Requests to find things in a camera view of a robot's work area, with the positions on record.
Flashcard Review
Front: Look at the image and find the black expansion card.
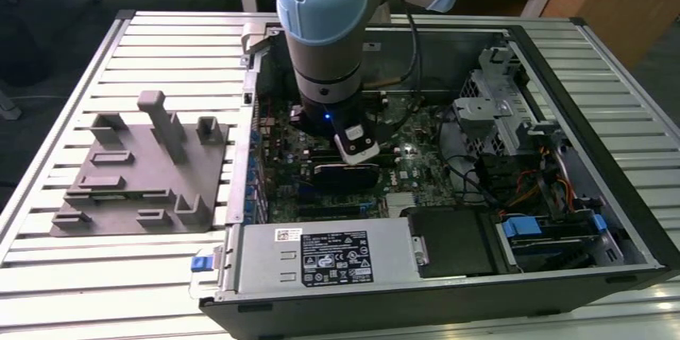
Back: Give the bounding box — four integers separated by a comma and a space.
311, 162, 381, 190

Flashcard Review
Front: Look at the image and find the black expansion slot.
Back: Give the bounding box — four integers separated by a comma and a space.
296, 205, 375, 218

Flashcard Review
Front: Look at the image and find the grey case release latch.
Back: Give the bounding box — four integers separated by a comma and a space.
239, 21, 279, 57

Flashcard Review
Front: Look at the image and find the silver chipset heat sink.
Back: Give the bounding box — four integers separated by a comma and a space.
385, 192, 416, 210

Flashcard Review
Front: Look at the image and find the green motherboard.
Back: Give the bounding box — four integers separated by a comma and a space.
248, 92, 493, 226

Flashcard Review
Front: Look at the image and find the silver metal drive cage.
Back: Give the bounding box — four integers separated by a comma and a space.
451, 47, 565, 158

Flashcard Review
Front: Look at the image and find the grey parts rack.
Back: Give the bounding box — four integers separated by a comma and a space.
49, 91, 239, 237

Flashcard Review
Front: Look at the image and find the silver power supply unit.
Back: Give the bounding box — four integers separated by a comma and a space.
215, 222, 431, 301

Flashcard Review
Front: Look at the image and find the black plastic shroud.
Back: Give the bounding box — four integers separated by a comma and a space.
405, 206, 515, 279

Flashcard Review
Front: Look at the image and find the blue case latch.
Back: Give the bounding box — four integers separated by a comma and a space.
189, 246, 224, 277

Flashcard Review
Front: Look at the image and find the blue disk carrier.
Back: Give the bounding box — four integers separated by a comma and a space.
499, 215, 547, 244

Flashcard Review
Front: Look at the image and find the black open PC case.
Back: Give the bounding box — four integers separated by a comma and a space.
188, 17, 680, 340

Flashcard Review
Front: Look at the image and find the grey stand foot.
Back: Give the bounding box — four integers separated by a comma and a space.
0, 91, 24, 120

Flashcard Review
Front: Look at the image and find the wooden cabinet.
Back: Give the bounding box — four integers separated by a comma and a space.
544, 0, 680, 70

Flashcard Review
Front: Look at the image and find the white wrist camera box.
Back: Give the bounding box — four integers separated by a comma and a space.
332, 123, 381, 166

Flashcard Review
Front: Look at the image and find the black cable with brass plug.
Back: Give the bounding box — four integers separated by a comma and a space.
364, 53, 421, 89

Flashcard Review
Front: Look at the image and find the black camera cable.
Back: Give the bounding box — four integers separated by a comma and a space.
365, 0, 427, 106

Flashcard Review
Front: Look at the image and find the black wire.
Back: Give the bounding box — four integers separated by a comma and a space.
443, 148, 499, 208

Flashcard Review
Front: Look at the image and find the coloured power wire bundle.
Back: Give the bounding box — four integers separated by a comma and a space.
499, 168, 579, 213

